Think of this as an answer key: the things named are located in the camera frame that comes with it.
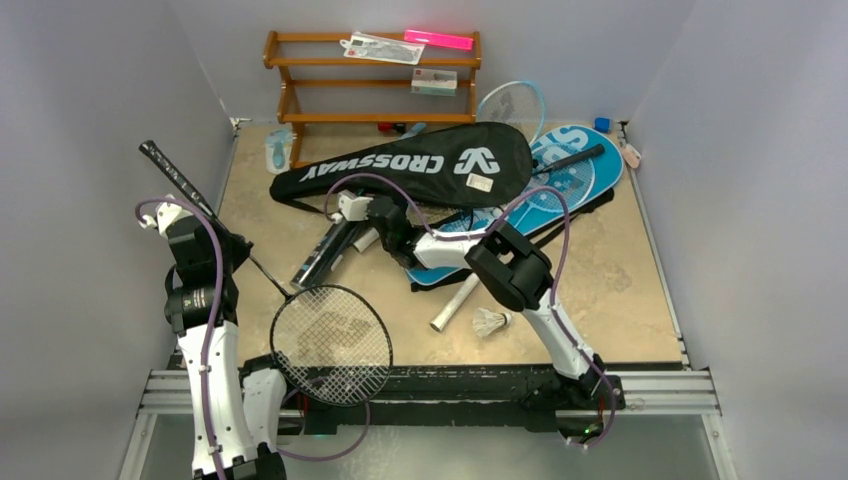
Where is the black Crossway racket bag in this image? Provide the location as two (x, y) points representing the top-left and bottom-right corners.
(269, 122), (534, 210)

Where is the black badminton racket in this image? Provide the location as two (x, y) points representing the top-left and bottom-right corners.
(139, 140), (393, 407)

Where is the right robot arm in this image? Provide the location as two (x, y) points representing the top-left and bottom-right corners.
(365, 197), (614, 407)

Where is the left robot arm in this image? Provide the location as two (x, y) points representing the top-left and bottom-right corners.
(158, 209), (298, 479)

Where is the light blue badminton racket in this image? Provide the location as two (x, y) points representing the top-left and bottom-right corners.
(476, 81), (546, 144)

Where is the black shuttlecock tube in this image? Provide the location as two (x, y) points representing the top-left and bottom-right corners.
(290, 220), (361, 291)

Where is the red black small object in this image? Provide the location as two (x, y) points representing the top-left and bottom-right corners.
(377, 122), (407, 135)

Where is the light blue strip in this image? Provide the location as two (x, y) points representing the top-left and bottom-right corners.
(400, 122), (427, 139)

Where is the white shuttlecock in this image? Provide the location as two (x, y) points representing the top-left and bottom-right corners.
(472, 308), (512, 338)

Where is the light blue packaged item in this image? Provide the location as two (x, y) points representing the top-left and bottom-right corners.
(265, 127), (295, 175)

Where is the white green box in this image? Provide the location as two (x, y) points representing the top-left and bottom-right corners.
(410, 68), (459, 97)

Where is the blue racket bag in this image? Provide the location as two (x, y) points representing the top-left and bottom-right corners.
(406, 125), (624, 292)

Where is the white blister package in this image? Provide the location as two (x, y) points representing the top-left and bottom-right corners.
(339, 32), (426, 65)

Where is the pink bar on shelf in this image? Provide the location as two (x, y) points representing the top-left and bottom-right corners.
(403, 29), (474, 51)

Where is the wooden shelf rack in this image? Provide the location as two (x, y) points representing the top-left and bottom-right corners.
(263, 30), (483, 169)

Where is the small blue cube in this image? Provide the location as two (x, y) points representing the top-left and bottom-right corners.
(593, 117), (612, 134)

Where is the small pink white object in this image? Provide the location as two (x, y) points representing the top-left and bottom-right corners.
(621, 143), (641, 169)

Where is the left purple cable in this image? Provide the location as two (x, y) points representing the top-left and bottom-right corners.
(134, 197), (371, 480)

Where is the purple cable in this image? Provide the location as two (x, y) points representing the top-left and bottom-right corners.
(134, 197), (371, 480)
(323, 173), (617, 452)

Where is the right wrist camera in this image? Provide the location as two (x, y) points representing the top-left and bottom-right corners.
(330, 190), (373, 223)

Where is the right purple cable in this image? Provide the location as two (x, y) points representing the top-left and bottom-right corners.
(323, 173), (617, 452)

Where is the white racket handle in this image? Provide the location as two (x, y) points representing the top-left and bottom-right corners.
(430, 274), (479, 333)

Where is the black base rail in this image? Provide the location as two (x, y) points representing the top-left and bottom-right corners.
(139, 357), (721, 439)

